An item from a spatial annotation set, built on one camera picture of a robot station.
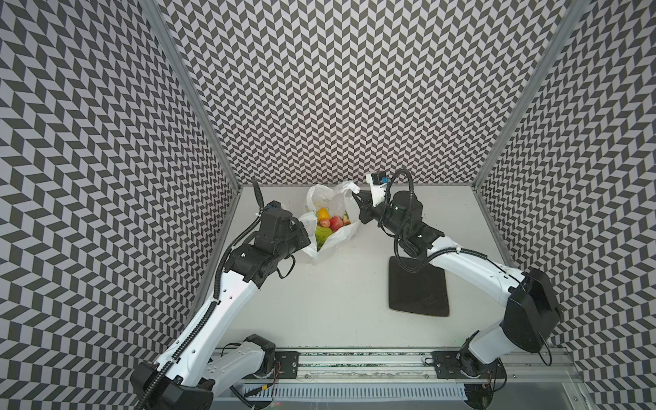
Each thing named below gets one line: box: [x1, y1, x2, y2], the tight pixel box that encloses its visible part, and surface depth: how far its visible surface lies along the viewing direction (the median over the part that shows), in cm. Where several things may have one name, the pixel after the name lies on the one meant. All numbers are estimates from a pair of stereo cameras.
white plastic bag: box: [298, 180, 361, 263], surface depth 82 cm
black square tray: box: [388, 256, 451, 317], surface depth 86 cm
